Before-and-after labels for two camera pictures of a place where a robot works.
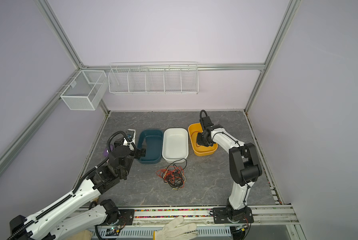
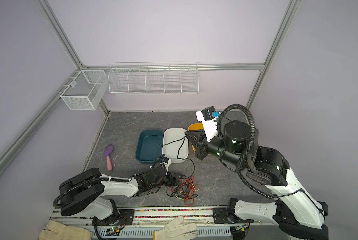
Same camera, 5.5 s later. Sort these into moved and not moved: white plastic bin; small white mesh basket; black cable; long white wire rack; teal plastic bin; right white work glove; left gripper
Moved: black cable; left gripper
Not moved: white plastic bin; small white mesh basket; teal plastic bin; long white wire rack; right white work glove
